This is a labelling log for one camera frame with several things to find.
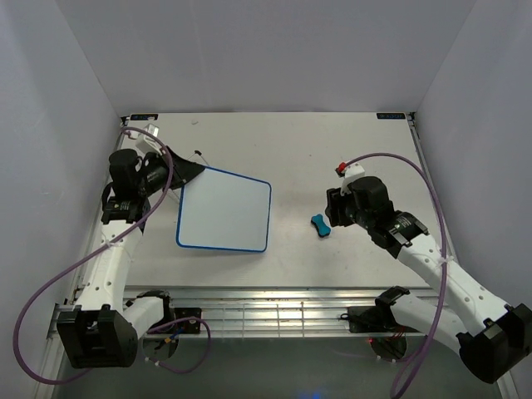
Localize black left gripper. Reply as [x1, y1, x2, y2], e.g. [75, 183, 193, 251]
[137, 146, 205, 197]

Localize blue bone-shaped whiteboard eraser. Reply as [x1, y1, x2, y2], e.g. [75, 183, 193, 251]
[310, 214, 331, 239]

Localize blue-framed whiteboard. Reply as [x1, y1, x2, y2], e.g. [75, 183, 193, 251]
[175, 166, 272, 253]

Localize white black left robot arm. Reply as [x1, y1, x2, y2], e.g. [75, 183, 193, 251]
[57, 149, 205, 369]

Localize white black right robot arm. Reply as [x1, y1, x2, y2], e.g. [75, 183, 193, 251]
[325, 175, 531, 383]

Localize dark corner label left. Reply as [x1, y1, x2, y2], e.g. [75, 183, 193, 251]
[130, 114, 159, 121]

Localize dark corner label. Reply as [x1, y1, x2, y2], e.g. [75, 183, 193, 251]
[130, 114, 159, 121]
[376, 112, 406, 120]

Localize dark corner label right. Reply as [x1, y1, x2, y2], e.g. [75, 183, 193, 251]
[376, 112, 406, 120]

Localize wire whiteboard stand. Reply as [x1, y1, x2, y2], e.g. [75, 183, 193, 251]
[188, 150, 209, 166]

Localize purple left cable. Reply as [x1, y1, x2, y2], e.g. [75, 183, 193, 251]
[12, 126, 213, 384]

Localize purple cable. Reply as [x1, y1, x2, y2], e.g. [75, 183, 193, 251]
[340, 152, 451, 399]
[12, 126, 213, 384]

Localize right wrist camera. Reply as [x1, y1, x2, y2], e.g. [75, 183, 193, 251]
[335, 162, 365, 195]

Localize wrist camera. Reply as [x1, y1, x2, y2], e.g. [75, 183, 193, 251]
[335, 162, 365, 195]
[135, 124, 161, 155]

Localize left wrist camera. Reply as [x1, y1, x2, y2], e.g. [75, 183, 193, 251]
[135, 124, 161, 155]

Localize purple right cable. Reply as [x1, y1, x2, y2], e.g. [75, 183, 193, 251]
[340, 152, 451, 399]

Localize aluminium table edge rail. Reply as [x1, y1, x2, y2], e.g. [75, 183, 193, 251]
[406, 112, 456, 260]

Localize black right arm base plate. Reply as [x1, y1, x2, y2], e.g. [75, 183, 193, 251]
[339, 306, 417, 333]

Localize aluminium front frame rails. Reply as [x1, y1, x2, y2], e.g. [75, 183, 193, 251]
[47, 286, 500, 340]

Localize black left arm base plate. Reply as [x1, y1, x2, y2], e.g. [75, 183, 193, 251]
[167, 307, 202, 335]

